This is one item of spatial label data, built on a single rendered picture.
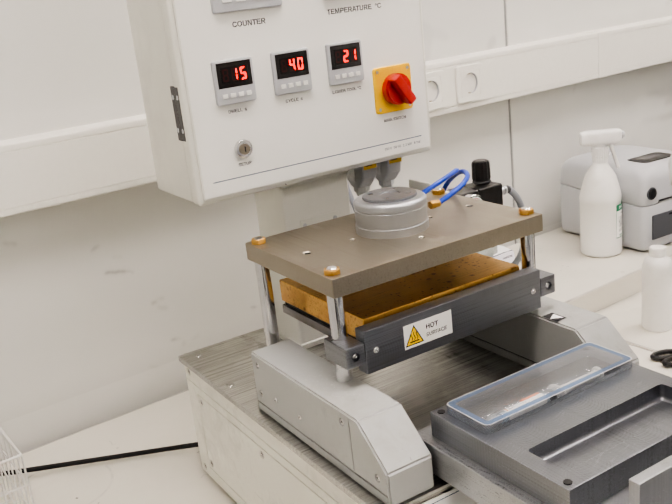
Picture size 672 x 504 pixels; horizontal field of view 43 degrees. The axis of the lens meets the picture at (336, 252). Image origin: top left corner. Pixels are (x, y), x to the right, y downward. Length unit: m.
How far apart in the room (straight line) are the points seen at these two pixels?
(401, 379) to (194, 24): 0.45
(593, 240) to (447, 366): 0.80
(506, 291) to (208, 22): 0.42
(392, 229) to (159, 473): 0.54
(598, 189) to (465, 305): 0.89
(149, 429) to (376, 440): 0.65
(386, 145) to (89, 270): 0.53
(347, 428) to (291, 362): 0.13
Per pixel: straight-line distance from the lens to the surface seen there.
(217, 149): 0.95
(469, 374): 0.99
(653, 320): 1.53
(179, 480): 1.21
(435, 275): 0.92
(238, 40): 0.95
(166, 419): 1.38
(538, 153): 1.91
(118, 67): 1.34
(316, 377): 0.85
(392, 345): 0.83
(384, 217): 0.88
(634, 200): 1.76
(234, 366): 1.07
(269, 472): 0.98
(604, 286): 1.62
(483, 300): 0.89
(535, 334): 0.97
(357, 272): 0.80
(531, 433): 0.74
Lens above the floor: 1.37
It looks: 17 degrees down
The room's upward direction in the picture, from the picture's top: 6 degrees counter-clockwise
